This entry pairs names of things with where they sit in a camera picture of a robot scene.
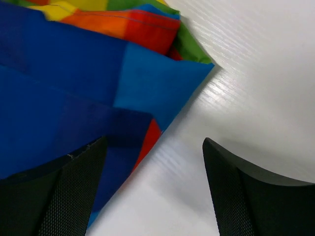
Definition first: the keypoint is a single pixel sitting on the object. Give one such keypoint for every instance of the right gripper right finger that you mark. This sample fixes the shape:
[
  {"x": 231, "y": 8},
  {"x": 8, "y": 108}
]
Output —
[{"x": 249, "y": 200}]

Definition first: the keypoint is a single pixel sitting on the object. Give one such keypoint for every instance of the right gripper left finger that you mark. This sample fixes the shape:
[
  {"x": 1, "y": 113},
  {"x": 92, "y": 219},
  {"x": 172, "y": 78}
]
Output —
[{"x": 53, "y": 199}]

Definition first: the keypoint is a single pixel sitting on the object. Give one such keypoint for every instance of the rainbow striped shorts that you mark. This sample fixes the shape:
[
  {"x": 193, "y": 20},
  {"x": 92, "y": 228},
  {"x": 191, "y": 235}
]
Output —
[{"x": 74, "y": 71}]

